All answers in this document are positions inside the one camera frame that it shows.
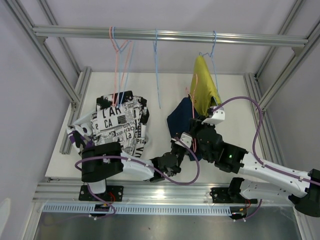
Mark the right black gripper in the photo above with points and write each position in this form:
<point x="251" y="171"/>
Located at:
<point x="198" y="124"/>

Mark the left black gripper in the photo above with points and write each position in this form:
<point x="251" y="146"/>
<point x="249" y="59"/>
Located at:
<point x="173" y="143"/>

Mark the pink hanger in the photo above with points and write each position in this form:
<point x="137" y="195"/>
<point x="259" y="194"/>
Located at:
<point x="192" y="105"/>
<point x="117" y="67"/>

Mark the navy blue trousers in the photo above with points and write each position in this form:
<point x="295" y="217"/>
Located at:
<point x="179" y="120"/>

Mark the white black lettered trousers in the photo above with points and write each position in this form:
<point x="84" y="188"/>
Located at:
<point x="121" y="129"/>

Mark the black white patterned trousers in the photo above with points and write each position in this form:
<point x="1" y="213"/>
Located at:
<point x="122" y="103"/>

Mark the purple camouflage trousers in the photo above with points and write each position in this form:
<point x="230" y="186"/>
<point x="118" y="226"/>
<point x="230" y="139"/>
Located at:
<point x="81" y="136"/>

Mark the light blue hanger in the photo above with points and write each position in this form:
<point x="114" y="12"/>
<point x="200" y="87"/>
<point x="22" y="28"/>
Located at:
<point x="123" y="70"/>
<point x="211" y="56"/>
<point x="156" y="63"/>

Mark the white plastic basket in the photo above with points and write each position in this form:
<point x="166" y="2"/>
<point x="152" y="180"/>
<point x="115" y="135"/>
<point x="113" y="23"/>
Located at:
<point x="87" y="119"/>

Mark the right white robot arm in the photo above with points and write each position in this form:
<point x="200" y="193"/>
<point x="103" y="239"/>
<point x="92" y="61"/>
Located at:
<point x="301" y="188"/>

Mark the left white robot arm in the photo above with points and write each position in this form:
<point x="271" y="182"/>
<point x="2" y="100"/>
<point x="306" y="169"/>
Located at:
<point x="107" y="160"/>

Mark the yellow green trousers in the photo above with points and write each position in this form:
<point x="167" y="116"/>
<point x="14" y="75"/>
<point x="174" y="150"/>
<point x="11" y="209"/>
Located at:
<point x="203" y="91"/>

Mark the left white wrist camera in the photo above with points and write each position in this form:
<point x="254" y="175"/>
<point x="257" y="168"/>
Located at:
<point x="185" y="140"/>

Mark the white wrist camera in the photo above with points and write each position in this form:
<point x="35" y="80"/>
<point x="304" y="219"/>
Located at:
<point x="185" y="140"/>
<point x="216" y="115"/>

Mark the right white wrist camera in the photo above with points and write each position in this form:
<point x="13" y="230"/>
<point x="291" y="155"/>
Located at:
<point x="216" y="115"/>

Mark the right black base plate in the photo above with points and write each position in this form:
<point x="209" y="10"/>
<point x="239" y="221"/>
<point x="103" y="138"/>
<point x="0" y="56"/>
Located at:
<point x="228" y="195"/>

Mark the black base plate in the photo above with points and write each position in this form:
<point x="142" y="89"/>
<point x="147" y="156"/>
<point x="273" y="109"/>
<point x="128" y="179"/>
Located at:
<point x="113" y="193"/>
<point x="228" y="195"/>

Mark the aluminium frame posts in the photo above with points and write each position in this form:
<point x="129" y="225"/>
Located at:
<point x="33" y="104"/>

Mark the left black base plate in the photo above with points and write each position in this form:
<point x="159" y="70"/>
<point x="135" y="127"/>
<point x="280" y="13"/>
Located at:
<point x="113" y="193"/>

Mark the grey slotted cable duct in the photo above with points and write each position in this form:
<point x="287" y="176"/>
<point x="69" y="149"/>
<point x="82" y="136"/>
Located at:
<point x="136" y="209"/>

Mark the aluminium front rail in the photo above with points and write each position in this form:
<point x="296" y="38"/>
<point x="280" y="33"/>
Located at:
<point x="134" y="192"/>

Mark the aluminium hanging rail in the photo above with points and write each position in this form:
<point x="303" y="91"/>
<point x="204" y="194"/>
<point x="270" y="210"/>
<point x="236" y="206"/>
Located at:
<point x="119" y="33"/>

